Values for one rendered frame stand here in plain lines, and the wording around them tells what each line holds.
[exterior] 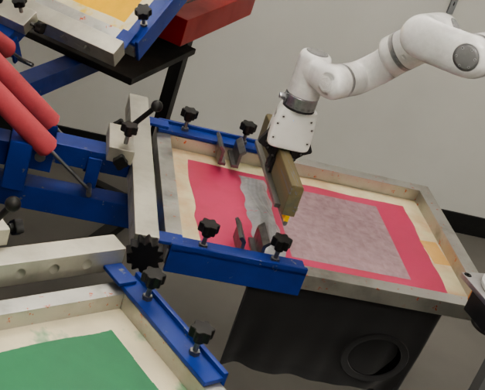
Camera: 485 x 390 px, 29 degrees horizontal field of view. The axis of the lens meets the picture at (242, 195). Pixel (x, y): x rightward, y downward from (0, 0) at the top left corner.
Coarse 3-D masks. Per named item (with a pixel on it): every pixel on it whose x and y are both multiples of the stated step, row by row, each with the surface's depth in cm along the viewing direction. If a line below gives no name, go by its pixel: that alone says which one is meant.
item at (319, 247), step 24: (216, 216) 218; (240, 216) 222; (216, 240) 208; (312, 240) 222; (336, 240) 226; (360, 240) 230; (384, 240) 233; (312, 264) 212; (336, 264) 216; (360, 264) 219; (384, 264) 223; (408, 264) 226; (432, 288) 220
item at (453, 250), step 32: (160, 160) 226; (256, 160) 247; (160, 192) 214; (384, 192) 257; (416, 192) 258; (160, 224) 206; (448, 224) 244; (448, 256) 234; (320, 288) 203; (352, 288) 204; (384, 288) 206; (416, 288) 210
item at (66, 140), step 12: (60, 132) 212; (60, 144) 207; (72, 144) 208; (84, 144) 210; (96, 144) 212; (60, 156) 208; (72, 156) 209; (84, 156) 209; (96, 156) 209; (84, 168) 210; (108, 168) 211
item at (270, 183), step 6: (258, 144) 232; (258, 150) 228; (258, 156) 227; (264, 156) 226; (264, 162) 223; (264, 168) 220; (264, 174) 219; (270, 174) 218; (270, 180) 215; (270, 186) 212; (270, 192) 211; (276, 192) 211; (276, 198) 208; (276, 204) 206
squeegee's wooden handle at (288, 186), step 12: (264, 120) 234; (276, 156) 217; (288, 156) 213; (276, 168) 215; (288, 168) 208; (276, 180) 213; (288, 180) 204; (300, 180) 204; (288, 192) 202; (300, 192) 202; (288, 204) 203
